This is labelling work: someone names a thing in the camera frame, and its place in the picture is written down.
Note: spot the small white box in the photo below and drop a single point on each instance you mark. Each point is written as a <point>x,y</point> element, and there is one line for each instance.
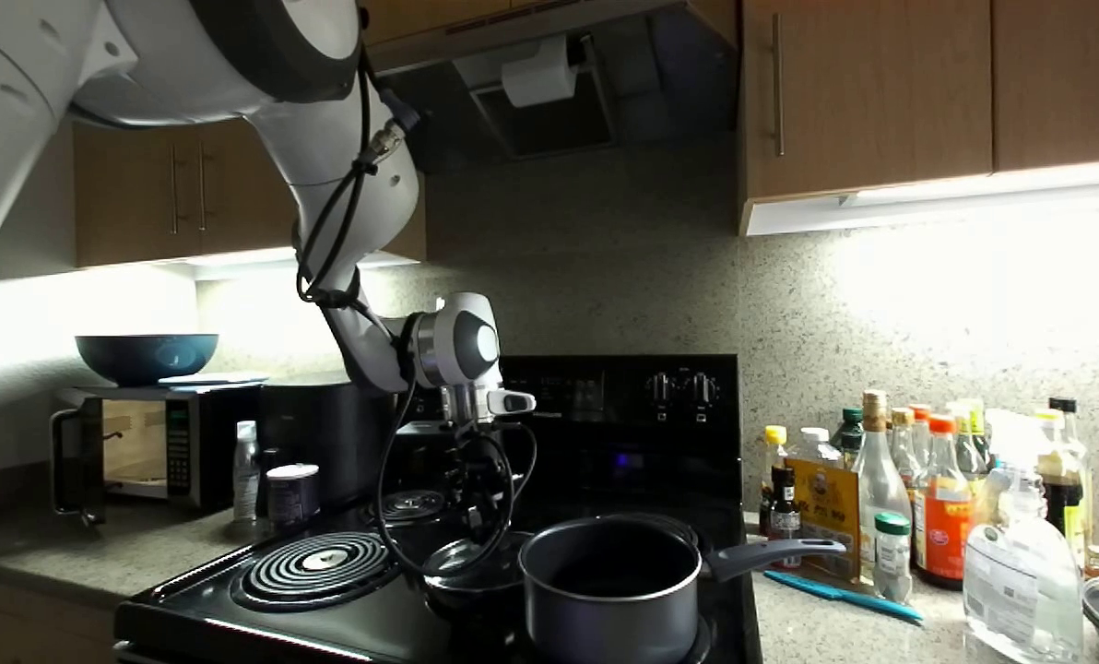
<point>536,76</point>

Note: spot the white cap bottle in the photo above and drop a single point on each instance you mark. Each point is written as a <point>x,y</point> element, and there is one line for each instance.
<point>814,444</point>

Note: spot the small jar green lid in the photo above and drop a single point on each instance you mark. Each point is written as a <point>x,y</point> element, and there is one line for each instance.
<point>892,559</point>

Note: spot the teal utensil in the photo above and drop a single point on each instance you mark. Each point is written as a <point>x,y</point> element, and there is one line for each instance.
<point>847,594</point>

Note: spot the yellow cap dark bottle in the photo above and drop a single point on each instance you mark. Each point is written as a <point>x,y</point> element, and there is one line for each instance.
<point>776,492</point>

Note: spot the tan cap bottle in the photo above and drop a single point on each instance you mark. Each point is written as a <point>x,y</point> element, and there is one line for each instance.
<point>906,447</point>

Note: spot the large clear plastic bottle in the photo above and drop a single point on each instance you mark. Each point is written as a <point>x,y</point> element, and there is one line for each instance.
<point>1015,586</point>

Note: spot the range hood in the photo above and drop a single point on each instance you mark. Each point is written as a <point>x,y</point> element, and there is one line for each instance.
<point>550,114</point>

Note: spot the dark jar with white lid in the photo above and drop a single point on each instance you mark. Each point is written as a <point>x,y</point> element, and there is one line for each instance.
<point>293,499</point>

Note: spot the blue bowl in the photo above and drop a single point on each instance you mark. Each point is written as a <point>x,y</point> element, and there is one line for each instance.
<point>144,355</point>

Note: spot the small coil stove burner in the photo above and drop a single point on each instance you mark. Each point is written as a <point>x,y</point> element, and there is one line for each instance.
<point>407,507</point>

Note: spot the orange label sauce bottle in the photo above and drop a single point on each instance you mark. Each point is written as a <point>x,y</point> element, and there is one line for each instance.
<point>945,530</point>

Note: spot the yellow green bottle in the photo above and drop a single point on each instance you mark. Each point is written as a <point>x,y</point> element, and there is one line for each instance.
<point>970,447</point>

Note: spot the small clear slim bottle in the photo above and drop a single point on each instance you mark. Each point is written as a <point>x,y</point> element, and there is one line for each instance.
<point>246,475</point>

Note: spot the clear glass bottle cork stopper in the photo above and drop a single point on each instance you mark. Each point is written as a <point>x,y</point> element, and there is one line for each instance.
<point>883,485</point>

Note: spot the dark sauce bottle black cap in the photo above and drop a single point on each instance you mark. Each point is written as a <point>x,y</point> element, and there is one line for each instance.
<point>1064,492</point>

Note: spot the green cap bottle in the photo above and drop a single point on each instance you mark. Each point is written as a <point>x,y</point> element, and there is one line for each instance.
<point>847,432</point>

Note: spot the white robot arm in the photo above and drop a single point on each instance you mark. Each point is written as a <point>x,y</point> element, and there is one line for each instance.
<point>34,99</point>

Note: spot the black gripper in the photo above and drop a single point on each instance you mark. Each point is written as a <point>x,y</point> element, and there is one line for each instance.
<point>482,465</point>

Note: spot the glass pot lid black knob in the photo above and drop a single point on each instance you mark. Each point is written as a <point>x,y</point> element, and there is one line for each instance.
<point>463,580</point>

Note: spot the large coil stove burner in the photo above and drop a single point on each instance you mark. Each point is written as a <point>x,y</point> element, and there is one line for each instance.
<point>316,570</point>

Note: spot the black electric stove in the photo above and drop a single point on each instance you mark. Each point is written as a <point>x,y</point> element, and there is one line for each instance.
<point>647,419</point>

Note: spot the black microwave oven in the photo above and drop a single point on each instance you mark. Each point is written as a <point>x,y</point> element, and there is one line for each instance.
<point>185,444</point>

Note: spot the wide wooden wall cabinet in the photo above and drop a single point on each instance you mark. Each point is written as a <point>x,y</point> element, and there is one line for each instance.
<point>883,99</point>

